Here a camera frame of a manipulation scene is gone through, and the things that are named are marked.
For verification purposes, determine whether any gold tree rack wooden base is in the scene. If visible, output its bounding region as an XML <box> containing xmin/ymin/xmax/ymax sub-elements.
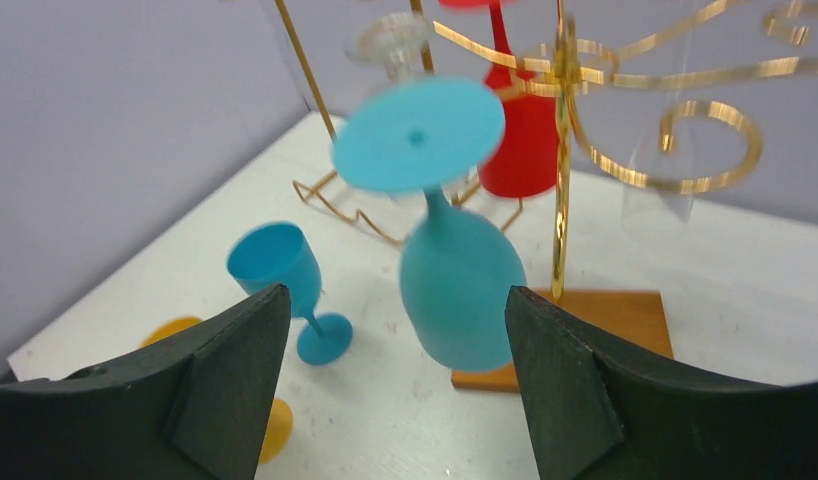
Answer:
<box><xmin>432</xmin><ymin>0</ymin><xmax>818</xmax><ymax>394</ymax></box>

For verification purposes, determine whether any gold rectangular wire glass rack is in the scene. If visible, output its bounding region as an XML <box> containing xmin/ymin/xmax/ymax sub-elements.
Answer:
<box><xmin>273</xmin><ymin>0</ymin><xmax>526</xmax><ymax>250</ymax></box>

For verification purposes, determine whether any blue plastic goblet rear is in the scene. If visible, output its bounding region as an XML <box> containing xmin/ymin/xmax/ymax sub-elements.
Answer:
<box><xmin>226</xmin><ymin>221</ymin><xmax>353</xmax><ymax>366</ymax></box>

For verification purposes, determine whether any orange plastic goblet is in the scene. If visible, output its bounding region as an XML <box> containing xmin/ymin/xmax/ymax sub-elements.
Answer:
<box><xmin>141</xmin><ymin>316</ymin><xmax>294</xmax><ymax>465</ymax></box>

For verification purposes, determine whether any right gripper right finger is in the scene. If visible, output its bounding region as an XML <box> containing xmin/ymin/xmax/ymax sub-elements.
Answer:
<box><xmin>505</xmin><ymin>287</ymin><xmax>818</xmax><ymax>479</ymax></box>

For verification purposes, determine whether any red plastic goblet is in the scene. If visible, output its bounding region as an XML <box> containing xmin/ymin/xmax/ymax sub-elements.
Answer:
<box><xmin>439</xmin><ymin>0</ymin><xmax>559</xmax><ymax>199</ymax></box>

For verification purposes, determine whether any teal plastic goblet front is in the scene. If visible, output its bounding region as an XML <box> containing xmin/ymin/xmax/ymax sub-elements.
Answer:
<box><xmin>330</xmin><ymin>76</ymin><xmax>528</xmax><ymax>374</ymax></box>

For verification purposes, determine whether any clear glass tumbler goblet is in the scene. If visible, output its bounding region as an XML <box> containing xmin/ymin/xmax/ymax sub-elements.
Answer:
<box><xmin>344</xmin><ymin>12</ymin><xmax>434</xmax><ymax>84</ymax></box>

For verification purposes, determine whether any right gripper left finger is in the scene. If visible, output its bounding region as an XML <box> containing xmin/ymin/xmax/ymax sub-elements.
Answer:
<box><xmin>0</xmin><ymin>284</ymin><xmax>290</xmax><ymax>479</ymax></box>

